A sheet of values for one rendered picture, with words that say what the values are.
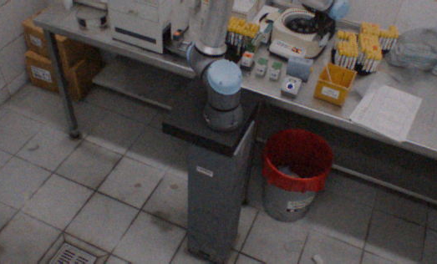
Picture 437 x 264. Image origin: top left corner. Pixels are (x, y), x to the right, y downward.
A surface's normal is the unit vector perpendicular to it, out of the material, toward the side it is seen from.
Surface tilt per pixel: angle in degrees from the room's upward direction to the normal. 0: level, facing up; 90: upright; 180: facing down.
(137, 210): 0
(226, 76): 10
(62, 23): 0
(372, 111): 0
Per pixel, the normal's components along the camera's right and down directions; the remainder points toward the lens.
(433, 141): 0.05, -0.69
